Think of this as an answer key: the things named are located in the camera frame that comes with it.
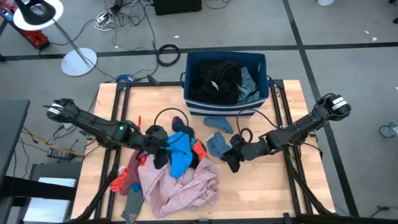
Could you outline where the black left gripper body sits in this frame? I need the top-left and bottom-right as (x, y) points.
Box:
(133, 124), (171, 156)

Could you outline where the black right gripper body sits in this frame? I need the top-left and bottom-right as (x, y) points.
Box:
(228, 133), (252, 163)

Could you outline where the black red teal garment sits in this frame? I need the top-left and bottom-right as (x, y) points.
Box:
(189, 138), (208, 170)

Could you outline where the purple sock teal toe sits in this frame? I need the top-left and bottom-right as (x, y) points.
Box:
(171, 116), (196, 139)

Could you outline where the bright blue garment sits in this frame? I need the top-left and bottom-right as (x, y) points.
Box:
(165, 131), (194, 179)

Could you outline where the pink heathered shirt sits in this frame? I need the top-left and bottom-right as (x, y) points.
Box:
(137, 154), (220, 218)

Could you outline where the teal grey shirt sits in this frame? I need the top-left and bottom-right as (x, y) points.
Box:
(237, 66), (262, 105)

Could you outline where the black shirt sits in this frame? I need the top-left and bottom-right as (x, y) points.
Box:
(189, 58), (243, 106)

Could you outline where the maroon garment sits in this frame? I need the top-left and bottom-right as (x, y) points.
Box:
(119, 149), (147, 196)

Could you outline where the navy white striped fabric bin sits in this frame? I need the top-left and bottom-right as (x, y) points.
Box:
(180, 51), (271, 118)

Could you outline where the orange sock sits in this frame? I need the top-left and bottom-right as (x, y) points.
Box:
(109, 166), (129, 193)

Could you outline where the grey sock blue toe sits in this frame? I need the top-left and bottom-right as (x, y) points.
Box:
(121, 182), (146, 224)

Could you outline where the black power brick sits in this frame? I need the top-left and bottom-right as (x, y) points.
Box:
(47, 148), (75, 161)

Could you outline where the grey cart white panel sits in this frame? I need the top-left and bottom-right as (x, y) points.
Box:
(0, 161), (83, 224)

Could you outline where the white floor lamp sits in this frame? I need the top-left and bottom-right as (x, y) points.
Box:
(12, 0), (98, 77)

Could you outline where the black box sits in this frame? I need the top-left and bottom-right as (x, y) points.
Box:
(153, 0), (203, 16)

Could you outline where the dark grey desk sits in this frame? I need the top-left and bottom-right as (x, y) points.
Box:
(0, 99), (31, 187)

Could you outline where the grey caster wheel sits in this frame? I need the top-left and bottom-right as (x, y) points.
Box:
(379, 122), (398, 139)

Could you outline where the red tool box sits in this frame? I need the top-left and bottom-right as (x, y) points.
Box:
(0, 1), (50, 50)

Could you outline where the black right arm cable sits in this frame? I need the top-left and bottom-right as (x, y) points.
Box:
(236, 108), (280, 144)

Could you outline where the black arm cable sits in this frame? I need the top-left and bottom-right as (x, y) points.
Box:
(236, 108), (280, 144)
(153, 107), (190, 129)

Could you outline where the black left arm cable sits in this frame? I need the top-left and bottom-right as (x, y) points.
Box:
(153, 107), (190, 129)

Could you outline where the black aluminium table frame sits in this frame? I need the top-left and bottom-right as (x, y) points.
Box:
(73, 79), (335, 224)

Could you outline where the yellow cable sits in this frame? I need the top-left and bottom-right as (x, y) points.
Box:
(21, 126), (85, 156)

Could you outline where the coiled black cable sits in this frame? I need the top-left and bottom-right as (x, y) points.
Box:
(157, 44), (182, 67)

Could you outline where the long black floor cable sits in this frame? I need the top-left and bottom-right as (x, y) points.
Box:
(104, 0), (160, 85)

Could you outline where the white cable bundle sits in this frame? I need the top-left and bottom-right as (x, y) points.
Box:
(94, 9), (118, 32)

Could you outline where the thin black floor cable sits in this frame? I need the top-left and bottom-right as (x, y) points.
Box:
(369, 205), (398, 218)

